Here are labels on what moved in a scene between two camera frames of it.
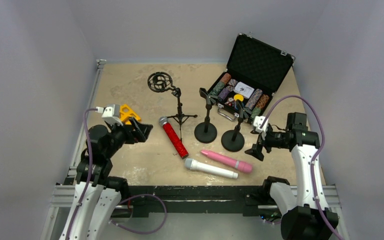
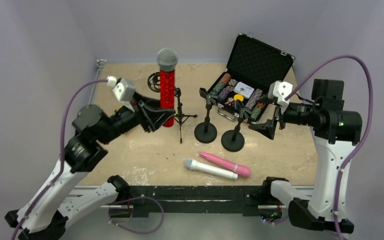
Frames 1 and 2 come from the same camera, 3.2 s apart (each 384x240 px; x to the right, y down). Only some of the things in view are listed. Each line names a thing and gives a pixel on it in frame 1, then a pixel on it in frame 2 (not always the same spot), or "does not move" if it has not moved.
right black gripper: (262, 141) → (276, 117)
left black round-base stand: (206, 132) does not move
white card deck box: (243, 89) does not move
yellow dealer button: (238, 96) does not move
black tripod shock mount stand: (159, 81) does not move
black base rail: (195, 201) does not move
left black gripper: (132, 131) → (142, 116)
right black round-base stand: (233, 140) does not move
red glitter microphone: (175, 137) → (167, 60)
